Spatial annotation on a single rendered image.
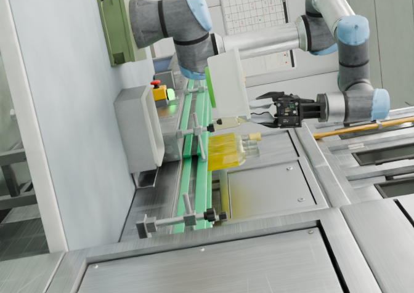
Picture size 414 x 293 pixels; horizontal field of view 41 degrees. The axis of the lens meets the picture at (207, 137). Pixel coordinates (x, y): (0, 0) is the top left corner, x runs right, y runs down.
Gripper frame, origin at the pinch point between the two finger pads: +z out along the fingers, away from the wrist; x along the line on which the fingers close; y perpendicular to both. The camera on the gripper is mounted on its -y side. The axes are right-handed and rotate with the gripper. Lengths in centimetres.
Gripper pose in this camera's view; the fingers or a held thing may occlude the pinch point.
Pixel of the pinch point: (241, 111)
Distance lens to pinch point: 137.8
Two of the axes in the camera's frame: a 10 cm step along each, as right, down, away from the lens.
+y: -0.3, 2.1, -9.8
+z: -10.0, 0.6, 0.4
